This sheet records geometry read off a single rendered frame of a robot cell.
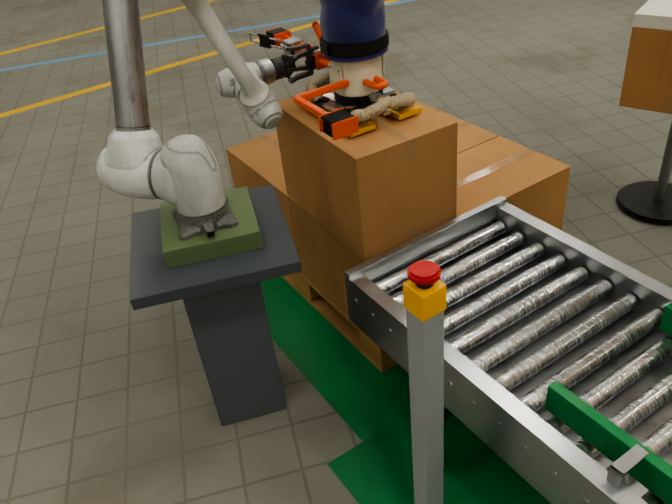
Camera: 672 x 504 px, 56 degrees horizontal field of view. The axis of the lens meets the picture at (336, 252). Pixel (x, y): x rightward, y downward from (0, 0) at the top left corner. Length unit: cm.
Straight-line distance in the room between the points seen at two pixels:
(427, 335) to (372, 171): 77
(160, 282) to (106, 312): 126
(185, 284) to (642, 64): 211
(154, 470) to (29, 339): 105
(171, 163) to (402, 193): 76
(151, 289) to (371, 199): 74
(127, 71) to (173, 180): 34
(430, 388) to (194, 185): 89
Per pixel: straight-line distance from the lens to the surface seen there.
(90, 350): 300
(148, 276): 197
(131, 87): 200
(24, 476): 264
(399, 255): 213
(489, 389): 170
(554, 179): 273
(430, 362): 148
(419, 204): 221
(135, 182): 200
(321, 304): 285
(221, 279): 188
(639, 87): 310
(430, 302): 135
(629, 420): 177
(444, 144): 218
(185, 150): 189
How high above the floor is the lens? 185
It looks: 35 degrees down
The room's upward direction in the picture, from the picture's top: 7 degrees counter-clockwise
